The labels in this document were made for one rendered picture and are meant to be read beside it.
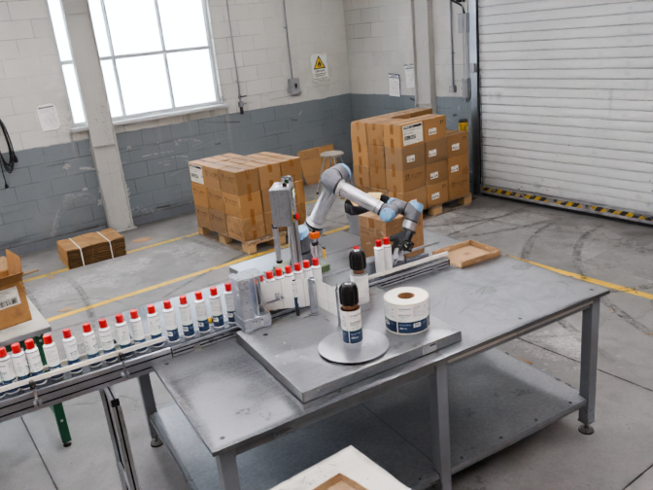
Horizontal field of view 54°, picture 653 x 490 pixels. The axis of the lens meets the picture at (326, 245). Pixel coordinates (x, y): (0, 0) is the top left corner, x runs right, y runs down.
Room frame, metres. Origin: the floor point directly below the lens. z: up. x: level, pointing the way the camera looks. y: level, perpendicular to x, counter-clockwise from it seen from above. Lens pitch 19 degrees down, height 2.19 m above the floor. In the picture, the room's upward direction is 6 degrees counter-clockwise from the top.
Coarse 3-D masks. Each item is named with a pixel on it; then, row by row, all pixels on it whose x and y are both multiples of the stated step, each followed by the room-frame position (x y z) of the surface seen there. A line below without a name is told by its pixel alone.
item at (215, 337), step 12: (432, 264) 3.37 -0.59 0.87; (444, 264) 3.41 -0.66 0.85; (396, 276) 3.25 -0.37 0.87; (408, 276) 3.29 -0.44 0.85; (288, 312) 2.94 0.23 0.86; (204, 336) 2.72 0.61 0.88; (216, 336) 2.75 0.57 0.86; (228, 336) 2.78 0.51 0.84; (180, 348) 2.67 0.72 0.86; (192, 348) 2.69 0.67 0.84
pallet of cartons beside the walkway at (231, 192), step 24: (192, 168) 7.22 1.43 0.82; (216, 168) 6.74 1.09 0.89; (240, 168) 6.61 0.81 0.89; (264, 168) 6.62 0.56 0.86; (288, 168) 6.79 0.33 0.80; (192, 192) 7.29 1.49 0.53; (216, 192) 6.82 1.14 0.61; (240, 192) 6.43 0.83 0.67; (264, 192) 6.60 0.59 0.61; (216, 216) 6.87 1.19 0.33; (240, 216) 6.43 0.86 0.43; (264, 216) 6.58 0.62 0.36; (216, 240) 6.99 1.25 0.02; (240, 240) 6.51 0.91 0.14; (264, 240) 6.50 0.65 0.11
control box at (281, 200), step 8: (280, 184) 3.14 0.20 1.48; (288, 184) 3.12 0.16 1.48; (272, 192) 3.02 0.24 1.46; (280, 192) 3.02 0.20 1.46; (288, 192) 3.02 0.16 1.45; (272, 200) 3.02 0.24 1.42; (280, 200) 3.02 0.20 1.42; (288, 200) 3.02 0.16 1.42; (272, 208) 3.02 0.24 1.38; (280, 208) 3.02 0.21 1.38; (288, 208) 3.02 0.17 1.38; (272, 216) 3.03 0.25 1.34; (280, 216) 3.02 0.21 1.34; (288, 216) 3.02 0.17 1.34; (280, 224) 3.02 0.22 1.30; (288, 224) 3.02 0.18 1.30
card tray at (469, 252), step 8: (472, 240) 3.71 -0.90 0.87; (440, 248) 3.63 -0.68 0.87; (448, 248) 3.65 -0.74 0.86; (456, 248) 3.68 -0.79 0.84; (464, 248) 3.68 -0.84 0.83; (472, 248) 3.67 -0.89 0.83; (480, 248) 3.65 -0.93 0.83; (488, 248) 3.59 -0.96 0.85; (496, 248) 3.53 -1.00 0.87; (448, 256) 3.58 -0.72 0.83; (456, 256) 3.56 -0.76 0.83; (464, 256) 3.55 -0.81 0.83; (472, 256) 3.53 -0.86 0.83; (480, 256) 3.44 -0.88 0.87; (488, 256) 3.46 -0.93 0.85; (496, 256) 3.49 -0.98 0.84; (456, 264) 3.42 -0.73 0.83; (464, 264) 3.38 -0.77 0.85
